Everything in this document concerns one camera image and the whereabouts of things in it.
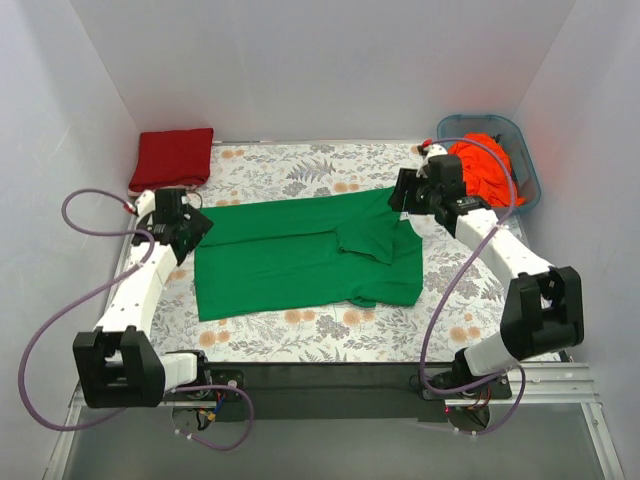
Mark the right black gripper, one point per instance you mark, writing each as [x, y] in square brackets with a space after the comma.
[403, 189]

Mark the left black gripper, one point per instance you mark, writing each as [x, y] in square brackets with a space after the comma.
[195, 230]

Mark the green t-shirt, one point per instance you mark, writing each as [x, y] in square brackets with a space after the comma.
[300, 253]

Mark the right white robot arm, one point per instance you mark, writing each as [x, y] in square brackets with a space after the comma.
[543, 310]

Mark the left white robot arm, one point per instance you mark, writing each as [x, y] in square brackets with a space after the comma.
[117, 365]

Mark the folded pink cloth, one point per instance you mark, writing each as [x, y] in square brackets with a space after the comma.
[190, 189]

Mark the folded red t-shirt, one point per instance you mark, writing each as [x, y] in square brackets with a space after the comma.
[175, 158]

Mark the blue plastic bin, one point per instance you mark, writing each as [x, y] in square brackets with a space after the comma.
[508, 135]

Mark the orange t-shirt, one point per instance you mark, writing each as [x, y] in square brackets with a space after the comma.
[481, 173]

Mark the floral table mat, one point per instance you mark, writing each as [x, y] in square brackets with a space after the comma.
[452, 312]

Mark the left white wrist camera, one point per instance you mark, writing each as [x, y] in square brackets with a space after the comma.
[143, 204]

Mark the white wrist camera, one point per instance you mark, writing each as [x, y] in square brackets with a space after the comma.
[428, 151]
[143, 204]

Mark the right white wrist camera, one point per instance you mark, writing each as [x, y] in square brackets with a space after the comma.
[428, 151]

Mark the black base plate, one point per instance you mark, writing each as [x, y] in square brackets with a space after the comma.
[332, 391]

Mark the aluminium frame rail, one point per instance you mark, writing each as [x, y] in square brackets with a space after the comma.
[546, 383]

